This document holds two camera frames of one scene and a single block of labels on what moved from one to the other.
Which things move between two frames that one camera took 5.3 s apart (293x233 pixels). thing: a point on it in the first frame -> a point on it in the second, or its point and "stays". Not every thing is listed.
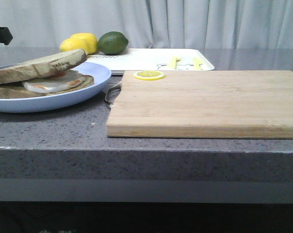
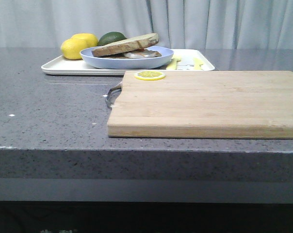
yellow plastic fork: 172,62 stays
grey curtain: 173,24 stays
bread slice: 43,67 -> 132,44
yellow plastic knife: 197,63 stays
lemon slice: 149,75 stays
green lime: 112,42 stays
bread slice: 18,90 -> 122,57
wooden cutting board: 237,104 stays
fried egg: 68,80 -> 142,53
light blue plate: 101,77 -> 167,54
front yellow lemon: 71,43 stays
